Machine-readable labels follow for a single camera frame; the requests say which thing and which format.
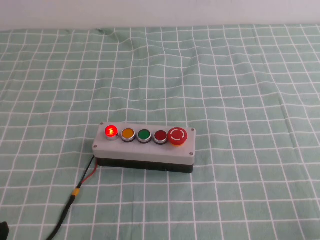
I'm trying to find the grey black push button box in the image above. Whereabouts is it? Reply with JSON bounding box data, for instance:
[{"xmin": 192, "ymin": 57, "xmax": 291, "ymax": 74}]
[{"xmin": 91, "ymin": 121, "xmax": 197, "ymax": 174}]

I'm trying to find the dark red push button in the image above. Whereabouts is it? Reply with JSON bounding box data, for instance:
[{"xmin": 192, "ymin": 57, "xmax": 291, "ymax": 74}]
[{"xmin": 153, "ymin": 129, "xmax": 169, "ymax": 146}]

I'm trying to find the green push button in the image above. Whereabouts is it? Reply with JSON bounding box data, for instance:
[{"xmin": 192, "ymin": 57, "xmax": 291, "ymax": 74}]
[{"xmin": 136, "ymin": 128, "xmax": 153, "ymax": 145}]

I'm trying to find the red emergency stop mushroom button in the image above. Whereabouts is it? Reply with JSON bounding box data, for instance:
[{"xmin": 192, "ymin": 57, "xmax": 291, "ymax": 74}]
[{"xmin": 168, "ymin": 127, "xmax": 189, "ymax": 148}]

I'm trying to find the yellow push button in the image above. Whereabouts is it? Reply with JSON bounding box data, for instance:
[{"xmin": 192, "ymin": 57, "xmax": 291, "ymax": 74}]
[{"xmin": 120, "ymin": 127, "xmax": 137, "ymax": 144}]

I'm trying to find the red indicator lamp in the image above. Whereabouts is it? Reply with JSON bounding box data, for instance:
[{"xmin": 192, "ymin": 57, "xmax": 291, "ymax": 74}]
[{"xmin": 104, "ymin": 123, "xmax": 119, "ymax": 142}]

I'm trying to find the green white checked tablecloth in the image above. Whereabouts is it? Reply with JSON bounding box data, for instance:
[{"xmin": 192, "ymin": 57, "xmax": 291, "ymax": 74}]
[{"xmin": 0, "ymin": 23, "xmax": 320, "ymax": 240}]

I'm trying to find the black object at table edge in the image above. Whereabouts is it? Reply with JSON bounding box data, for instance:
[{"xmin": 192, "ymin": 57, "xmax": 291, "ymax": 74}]
[{"xmin": 0, "ymin": 220, "xmax": 10, "ymax": 240}]

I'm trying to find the black and red power cable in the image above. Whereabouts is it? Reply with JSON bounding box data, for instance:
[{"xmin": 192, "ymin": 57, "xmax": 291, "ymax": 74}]
[{"xmin": 46, "ymin": 155, "xmax": 100, "ymax": 240}]

